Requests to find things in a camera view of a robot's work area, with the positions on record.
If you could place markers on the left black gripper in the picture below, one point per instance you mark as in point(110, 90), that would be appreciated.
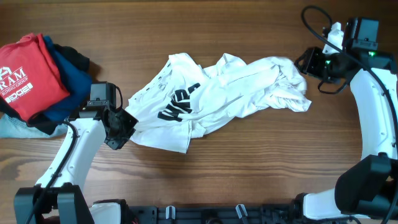
point(121, 128)

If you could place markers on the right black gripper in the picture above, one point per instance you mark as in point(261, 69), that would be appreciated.
point(311, 64)

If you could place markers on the white t-shirt black print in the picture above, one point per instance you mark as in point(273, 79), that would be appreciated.
point(185, 101)

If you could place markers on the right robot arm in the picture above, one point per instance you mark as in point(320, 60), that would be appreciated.
point(351, 58)

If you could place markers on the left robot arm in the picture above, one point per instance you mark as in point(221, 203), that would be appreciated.
point(57, 196)

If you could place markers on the blue folded t-shirt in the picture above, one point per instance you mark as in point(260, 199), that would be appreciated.
point(73, 68)

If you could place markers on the black folded garment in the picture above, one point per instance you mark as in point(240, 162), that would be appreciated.
point(6, 109)

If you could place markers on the red folded t-shirt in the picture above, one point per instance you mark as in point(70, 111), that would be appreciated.
point(30, 79)

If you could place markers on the light blue denim garment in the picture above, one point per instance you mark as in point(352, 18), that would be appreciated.
point(14, 128)

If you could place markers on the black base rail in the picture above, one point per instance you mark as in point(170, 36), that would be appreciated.
point(202, 215)

